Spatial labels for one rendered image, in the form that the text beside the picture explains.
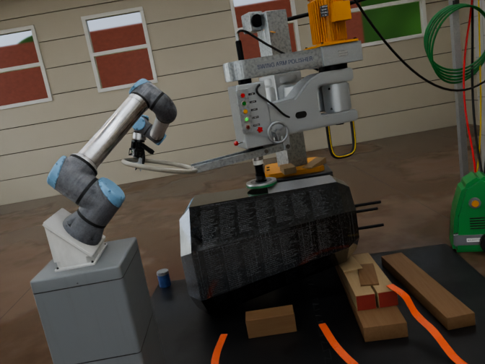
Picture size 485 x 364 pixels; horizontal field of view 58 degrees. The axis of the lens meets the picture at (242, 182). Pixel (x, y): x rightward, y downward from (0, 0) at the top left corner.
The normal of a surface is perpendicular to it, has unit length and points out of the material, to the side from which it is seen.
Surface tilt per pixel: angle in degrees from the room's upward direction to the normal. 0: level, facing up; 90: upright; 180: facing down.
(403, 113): 90
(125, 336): 90
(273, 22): 90
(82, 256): 90
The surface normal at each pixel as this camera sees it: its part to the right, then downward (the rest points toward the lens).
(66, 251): 0.07, 0.19
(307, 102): 0.29, 0.15
